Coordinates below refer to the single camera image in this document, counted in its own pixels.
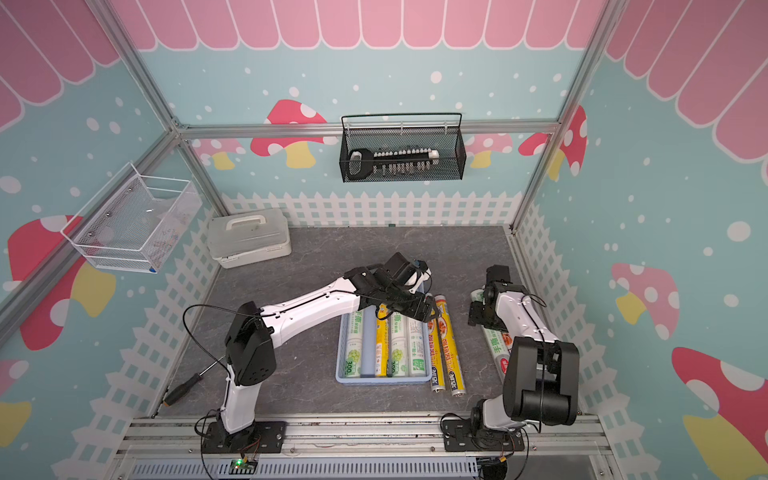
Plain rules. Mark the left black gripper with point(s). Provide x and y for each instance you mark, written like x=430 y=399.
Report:
x=424 y=313

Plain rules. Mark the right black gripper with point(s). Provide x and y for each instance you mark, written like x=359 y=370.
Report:
x=476 y=316

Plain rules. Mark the yellow plastic wrap roll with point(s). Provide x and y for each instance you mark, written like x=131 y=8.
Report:
x=453 y=373
x=382 y=342
x=437 y=381

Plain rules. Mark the light blue plastic basket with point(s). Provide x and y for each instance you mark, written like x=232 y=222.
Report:
x=368 y=355

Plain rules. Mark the white green plastic wrap roll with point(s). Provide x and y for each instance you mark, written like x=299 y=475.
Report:
x=416 y=349

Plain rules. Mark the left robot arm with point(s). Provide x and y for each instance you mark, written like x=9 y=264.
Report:
x=256 y=332

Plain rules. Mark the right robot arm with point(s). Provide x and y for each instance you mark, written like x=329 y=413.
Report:
x=540 y=384

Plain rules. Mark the black brush with white bristles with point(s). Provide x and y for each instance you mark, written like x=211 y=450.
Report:
x=363 y=164

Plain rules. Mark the white lidded storage box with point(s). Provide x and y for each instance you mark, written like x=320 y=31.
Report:
x=249 y=238

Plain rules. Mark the green circuit board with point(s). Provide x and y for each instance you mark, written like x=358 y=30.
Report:
x=243 y=466

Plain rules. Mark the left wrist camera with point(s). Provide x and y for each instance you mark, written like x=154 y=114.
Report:
x=421 y=278

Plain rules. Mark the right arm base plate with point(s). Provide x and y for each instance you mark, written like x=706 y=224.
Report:
x=459 y=436

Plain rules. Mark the black wire wall basket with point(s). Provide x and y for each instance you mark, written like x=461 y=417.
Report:
x=402 y=147

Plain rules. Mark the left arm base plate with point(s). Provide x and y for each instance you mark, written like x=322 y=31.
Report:
x=264 y=437

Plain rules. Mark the black handled screwdriver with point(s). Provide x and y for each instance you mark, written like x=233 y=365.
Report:
x=178 y=392

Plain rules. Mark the white wire wall basket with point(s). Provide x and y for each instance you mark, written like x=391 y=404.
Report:
x=134 y=222

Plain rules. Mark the aluminium front rail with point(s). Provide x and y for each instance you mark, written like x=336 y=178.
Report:
x=417 y=434

